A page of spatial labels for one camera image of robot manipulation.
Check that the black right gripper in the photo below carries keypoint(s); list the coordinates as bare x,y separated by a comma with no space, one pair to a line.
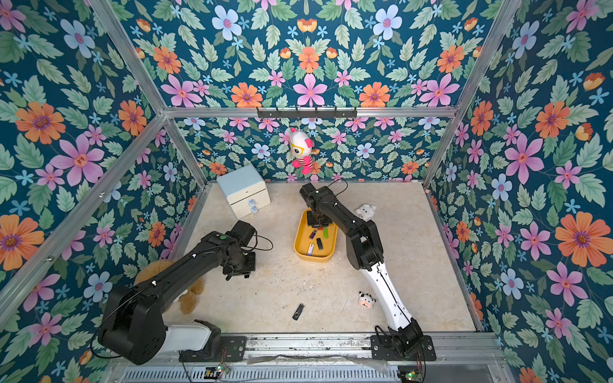
318,219

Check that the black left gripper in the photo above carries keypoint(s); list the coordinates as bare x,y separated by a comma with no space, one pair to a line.
250,268

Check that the yellow plastic storage box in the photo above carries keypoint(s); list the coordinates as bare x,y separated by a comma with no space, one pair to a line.
302,241

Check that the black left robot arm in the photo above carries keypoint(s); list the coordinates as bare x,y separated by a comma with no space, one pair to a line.
133,326

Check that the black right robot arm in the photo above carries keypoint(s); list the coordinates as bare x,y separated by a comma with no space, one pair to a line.
365,253

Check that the black swivel usb flash drive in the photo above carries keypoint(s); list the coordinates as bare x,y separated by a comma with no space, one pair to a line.
298,312

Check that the white plush sheep toy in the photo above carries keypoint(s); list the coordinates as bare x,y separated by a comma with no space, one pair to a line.
366,212

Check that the brown teddy bear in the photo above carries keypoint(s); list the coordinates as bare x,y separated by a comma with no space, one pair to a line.
188,299

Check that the light blue mini drawer cabinet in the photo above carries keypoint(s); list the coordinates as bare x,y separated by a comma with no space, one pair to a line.
245,190

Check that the pink white doll toy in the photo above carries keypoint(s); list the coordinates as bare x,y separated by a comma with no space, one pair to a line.
301,147

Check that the small cow figurine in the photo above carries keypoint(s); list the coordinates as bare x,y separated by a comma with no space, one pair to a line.
366,300

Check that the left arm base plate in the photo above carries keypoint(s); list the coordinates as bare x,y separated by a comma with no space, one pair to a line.
230,348

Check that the black hook rail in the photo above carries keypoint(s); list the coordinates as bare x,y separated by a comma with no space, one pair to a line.
298,113

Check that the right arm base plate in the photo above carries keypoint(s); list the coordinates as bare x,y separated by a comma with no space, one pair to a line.
381,349

